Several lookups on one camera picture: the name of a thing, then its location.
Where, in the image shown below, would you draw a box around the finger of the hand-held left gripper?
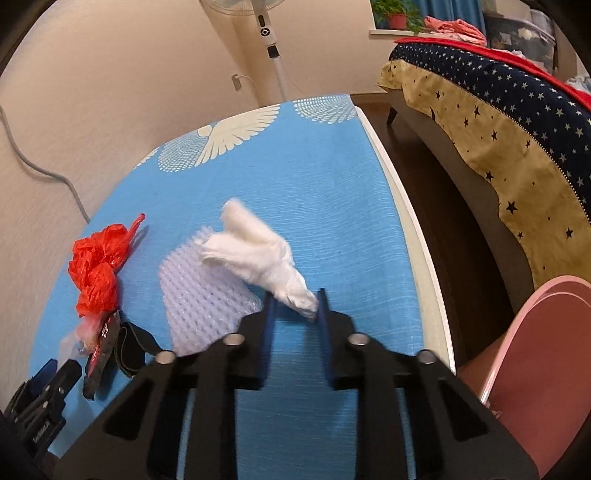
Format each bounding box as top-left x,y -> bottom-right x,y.
16,359 -> 58,403
41,358 -> 84,408

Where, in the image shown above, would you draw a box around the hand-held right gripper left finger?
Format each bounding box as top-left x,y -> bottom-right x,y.
55,291 -> 278,480

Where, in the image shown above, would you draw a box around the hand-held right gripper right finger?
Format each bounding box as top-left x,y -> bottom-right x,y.
318,288 -> 539,480

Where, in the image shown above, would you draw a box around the clear plastic bag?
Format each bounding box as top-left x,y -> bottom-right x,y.
58,314 -> 112,361

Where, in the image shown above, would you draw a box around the black packet red label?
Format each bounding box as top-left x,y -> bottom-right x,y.
82,310 -> 122,401

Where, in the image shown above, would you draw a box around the purple bubble sheet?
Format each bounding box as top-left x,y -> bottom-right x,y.
158,225 -> 265,357

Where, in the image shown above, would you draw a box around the black strap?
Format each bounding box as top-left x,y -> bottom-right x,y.
113,320 -> 160,377

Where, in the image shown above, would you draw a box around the white tissue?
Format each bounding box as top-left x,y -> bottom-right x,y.
198,198 -> 320,320

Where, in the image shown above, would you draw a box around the orange plastic bag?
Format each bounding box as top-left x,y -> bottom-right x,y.
68,213 -> 146,318

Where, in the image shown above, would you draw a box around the pink bin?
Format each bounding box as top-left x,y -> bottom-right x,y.
459,274 -> 591,480

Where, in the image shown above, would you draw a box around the blue tablecloth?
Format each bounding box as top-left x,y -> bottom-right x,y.
28,95 -> 437,480

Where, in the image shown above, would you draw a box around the bed with starry cover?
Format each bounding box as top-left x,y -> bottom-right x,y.
376,39 -> 591,289

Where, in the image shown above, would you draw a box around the white window sill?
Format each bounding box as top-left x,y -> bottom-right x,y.
368,28 -> 430,38

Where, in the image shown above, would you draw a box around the white standing fan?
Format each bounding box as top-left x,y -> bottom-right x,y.
198,0 -> 301,103

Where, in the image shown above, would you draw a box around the red blanket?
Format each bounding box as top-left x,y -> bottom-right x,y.
394,37 -> 591,109

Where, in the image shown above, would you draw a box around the potted green plant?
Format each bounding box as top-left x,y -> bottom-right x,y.
369,0 -> 426,34

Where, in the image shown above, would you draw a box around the pink clothes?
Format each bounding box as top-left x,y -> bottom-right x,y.
424,15 -> 486,45

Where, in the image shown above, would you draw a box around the clear storage box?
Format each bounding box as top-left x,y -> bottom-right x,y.
482,9 -> 555,72

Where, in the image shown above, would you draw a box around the blue curtain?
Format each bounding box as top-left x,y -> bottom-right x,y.
427,0 -> 485,29

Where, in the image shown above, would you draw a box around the grey wall cable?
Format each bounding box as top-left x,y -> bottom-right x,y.
0,106 -> 92,224

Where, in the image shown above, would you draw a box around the grey bed frame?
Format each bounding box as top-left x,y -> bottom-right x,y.
387,88 -> 536,315

